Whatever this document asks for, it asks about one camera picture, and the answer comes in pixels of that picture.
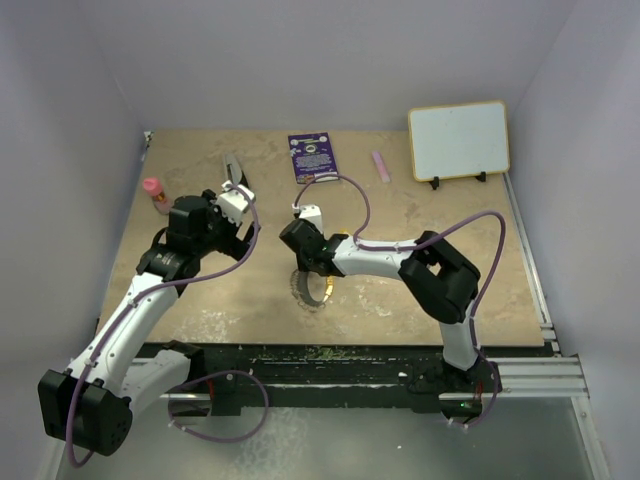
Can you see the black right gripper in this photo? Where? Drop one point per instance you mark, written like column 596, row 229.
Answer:
column 301, row 264

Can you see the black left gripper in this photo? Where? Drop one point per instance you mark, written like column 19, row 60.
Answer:
column 233, row 246

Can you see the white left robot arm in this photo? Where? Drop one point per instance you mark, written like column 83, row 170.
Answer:
column 93, row 402

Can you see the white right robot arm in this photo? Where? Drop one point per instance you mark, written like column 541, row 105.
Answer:
column 443, row 281

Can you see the grey black stapler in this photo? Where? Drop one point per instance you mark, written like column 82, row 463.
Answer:
column 234, row 170

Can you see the pink capped small bottle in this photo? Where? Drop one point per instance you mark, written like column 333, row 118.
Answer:
column 155, row 190

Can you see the purple printed card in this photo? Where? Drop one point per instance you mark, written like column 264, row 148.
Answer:
column 312, row 156

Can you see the pink eraser stick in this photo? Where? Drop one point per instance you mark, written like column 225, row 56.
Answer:
column 381, row 167

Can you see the small whiteboard on stand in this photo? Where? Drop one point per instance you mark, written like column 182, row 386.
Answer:
column 458, row 141

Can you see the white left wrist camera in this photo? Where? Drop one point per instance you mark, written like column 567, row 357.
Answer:
column 235, row 201

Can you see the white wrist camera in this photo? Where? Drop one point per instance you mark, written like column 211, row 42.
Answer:
column 311, row 213
column 235, row 201

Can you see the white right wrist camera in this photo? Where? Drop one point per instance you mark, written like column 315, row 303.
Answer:
column 311, row 213

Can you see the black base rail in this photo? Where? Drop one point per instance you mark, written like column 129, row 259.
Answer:
column 236, row 376

